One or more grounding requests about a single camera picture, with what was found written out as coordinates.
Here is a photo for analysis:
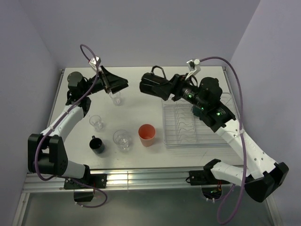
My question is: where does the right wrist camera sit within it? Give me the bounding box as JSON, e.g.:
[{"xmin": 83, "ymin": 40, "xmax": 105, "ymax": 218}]
[{"xmin": 186, "ymin": 59, "xmax": 201, "ymax": 79}]

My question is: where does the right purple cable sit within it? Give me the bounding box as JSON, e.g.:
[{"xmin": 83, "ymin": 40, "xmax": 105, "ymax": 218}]
[{"xmin": 199, "ymin": 56, "xmax": 247, "ymax": 224}]

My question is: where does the black ceramic mug cream inside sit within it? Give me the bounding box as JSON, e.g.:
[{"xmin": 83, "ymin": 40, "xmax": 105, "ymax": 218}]
[{"xmin": 139, "ymin": 65, "xmax": 169, "ymax": 96}]

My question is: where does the purple cable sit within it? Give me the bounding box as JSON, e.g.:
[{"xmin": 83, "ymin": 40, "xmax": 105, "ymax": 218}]
[
  {"xmin": 34, "ymin": 44, "xmax": 109, "ymax": 209},
  {"xmin": 199, "ymin": 56, "xmax": 247, "ymax": 224}
]

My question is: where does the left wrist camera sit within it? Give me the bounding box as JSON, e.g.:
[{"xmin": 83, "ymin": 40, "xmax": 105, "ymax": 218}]
[{"xmin": 89, "ymin": 56, "xmax": 101, "ymax": 72}]

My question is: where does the small clear glass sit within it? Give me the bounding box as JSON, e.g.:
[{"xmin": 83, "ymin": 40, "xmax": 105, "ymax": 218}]
[{"xmin": 89, "ymin": 115, "xmax": 103, "ymax": 131}]

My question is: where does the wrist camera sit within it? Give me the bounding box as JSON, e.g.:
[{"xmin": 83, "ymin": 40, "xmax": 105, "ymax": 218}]
[
  {"xmin": 89, "ymin": 56, "xmax": 101, "ymax": 72},
  {"xmin": 186, "ymin": 59, "xmax": 201, "ymax": 79}
]

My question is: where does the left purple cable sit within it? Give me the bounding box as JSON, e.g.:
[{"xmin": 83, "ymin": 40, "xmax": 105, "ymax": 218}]
[{"xmin": 34, "ymin": 44, "xmax": 109, "ymax": 209}]

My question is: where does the white wire dish rack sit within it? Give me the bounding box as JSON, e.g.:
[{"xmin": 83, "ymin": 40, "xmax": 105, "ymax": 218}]
[{"xmin": 163, "ymin": 93, "xmax": 232, "ymax": 145}]

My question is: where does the dark green ceramic mug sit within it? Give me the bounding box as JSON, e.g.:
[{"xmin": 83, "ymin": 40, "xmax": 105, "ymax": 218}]
[{"xmin": 191, "ymin": 105, "xmax": 204, "ymax": 119}]

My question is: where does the large clear glass tumbler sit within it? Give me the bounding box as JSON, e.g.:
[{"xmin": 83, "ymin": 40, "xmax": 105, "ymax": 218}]
[{"xmin": 113, "ymin": 129, "xmax": 130, "ymax": 150}]

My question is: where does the small black mug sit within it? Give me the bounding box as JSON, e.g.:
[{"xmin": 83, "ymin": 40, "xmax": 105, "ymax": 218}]
[{"xmin": 89, "ymin": 136, "xmax": 105, "ymax": 154}]

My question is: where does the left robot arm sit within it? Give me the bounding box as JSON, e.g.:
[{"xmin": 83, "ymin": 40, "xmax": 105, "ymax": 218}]
[{"xmin": 28, "ymin": 66, "xmax": 128, "ymax": 188}]

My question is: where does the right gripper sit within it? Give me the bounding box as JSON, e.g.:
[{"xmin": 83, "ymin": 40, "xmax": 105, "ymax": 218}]
[{"xmin": 152, "ymin": 73, "xmax": 208, "ymax": 110}]

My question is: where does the orange plastic cup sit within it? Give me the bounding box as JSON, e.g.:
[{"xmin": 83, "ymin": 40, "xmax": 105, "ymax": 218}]
[{"xmin": 138, "ymin": 124, "xmax": 156, "ymax": 147}]

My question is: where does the clear plastic drip tray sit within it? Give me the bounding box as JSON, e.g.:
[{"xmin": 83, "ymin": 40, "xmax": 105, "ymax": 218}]
[{"xmin": 162, "ymin": 92, "xmax": 233, "ymax": 150}]

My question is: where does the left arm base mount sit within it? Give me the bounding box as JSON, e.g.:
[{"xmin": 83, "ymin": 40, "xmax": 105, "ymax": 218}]
[{"xmin": 63, "ymin": 173, "xmax": 108, "ymax": 206}]

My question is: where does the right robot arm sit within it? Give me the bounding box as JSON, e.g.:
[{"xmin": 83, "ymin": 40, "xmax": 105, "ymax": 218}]
[{"xmin": 140, "ymin": 73, "xmax": 289, "ymax": 202}]

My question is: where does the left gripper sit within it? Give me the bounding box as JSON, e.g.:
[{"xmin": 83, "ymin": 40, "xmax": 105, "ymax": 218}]
[{"xmin": 82, "ymin": 66, "xmax": 128, "ymax": 97}]

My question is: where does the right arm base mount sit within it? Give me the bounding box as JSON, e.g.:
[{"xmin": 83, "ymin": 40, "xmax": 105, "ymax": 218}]
[{"xmin": 185, "ymin": 170, "xmax": 222, "ymax": 199}]

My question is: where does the clear glass near back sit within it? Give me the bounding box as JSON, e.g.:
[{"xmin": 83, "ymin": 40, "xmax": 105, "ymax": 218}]
[{"xmin": 110, "ymin": 92, "xmax": 122, "ymax": 106}]

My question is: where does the aluminium extrusion rail frame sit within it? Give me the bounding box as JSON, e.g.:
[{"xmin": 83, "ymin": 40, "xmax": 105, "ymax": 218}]
[{"xmin": 22, "ymin": 167, "xmax": 203, "ymax": 193}]

